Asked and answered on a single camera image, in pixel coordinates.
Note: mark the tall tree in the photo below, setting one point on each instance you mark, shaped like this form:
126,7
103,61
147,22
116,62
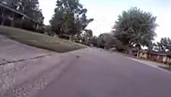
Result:
68,14

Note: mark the grey asphalt road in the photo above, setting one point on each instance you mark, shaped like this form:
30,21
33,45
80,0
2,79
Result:
114,83

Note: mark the large round tree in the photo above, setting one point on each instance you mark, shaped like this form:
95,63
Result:
134,27

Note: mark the pale concrete driveway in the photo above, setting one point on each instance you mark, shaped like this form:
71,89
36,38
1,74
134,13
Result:
150,63

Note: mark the cracked concrete driveway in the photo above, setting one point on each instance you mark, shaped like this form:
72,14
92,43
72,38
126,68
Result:
0,56

